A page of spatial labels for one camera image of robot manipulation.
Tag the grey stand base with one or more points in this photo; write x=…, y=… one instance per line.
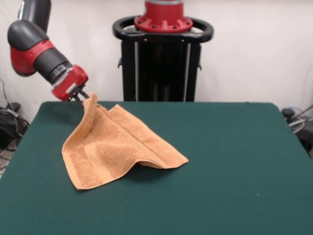
x=297, y=124

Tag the tan terry towel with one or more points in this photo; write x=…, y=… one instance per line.
x=110, y=142

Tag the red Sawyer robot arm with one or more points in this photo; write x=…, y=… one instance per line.
x=44, y=58

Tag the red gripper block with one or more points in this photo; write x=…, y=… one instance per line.
x=73, y=78

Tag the black power adapter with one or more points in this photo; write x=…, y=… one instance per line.
x=14, y=106
x=288, y=112

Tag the dark green table cloth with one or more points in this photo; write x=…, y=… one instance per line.
x=220, y=159

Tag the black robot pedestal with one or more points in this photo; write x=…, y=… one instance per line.
x=127, y=73

